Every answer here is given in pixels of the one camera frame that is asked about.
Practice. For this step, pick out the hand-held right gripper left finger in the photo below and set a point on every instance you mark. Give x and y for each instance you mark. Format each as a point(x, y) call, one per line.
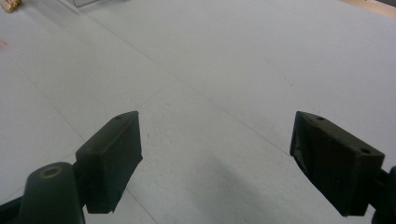
point(109, 161)

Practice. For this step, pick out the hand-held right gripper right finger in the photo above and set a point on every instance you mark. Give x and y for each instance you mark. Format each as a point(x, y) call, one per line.
point(339, 168)

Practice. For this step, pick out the small yellow and white object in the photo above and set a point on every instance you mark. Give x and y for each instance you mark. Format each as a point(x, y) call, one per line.
point(10, 4)

